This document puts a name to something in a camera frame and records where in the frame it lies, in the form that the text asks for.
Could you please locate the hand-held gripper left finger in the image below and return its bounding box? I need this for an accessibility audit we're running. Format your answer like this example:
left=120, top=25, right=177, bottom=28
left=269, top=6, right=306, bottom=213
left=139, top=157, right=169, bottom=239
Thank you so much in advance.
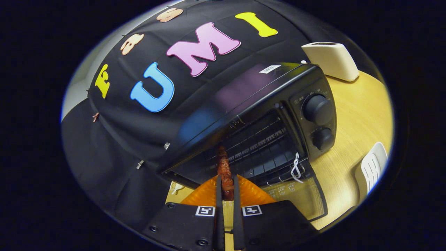
left=141, top=175, right=225, bottom=251

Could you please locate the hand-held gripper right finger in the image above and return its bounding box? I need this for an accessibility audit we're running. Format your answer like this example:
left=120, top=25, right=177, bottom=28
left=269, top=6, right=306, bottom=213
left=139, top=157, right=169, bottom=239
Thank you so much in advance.
left=233, top=174, right=319, bottom=251

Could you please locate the reddish brown meat strip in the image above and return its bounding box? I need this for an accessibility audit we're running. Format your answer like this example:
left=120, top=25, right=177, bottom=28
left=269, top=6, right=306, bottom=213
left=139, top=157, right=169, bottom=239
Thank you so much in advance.
left=217, top=146, right=234, bottom=201

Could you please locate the black toaster oven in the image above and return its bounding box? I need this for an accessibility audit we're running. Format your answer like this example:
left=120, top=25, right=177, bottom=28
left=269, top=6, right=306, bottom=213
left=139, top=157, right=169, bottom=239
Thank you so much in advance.
left=161, top=62, right=338, bottom=222

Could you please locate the white bread toaster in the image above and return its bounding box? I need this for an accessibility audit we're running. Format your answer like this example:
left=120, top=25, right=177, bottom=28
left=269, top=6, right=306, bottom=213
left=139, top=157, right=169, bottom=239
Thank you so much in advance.
left=301, top=42, right=360, bottom=82

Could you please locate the white divided seasoning dish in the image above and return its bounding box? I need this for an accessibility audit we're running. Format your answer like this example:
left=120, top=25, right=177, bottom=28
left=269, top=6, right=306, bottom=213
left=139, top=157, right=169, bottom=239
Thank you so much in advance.
left=170, top=181, right=186, bottom=196

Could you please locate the white ribbed tray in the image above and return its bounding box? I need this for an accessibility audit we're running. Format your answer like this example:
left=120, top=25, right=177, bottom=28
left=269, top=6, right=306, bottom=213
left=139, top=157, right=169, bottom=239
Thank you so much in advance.
left=355, top=142, right=388, bottom=204

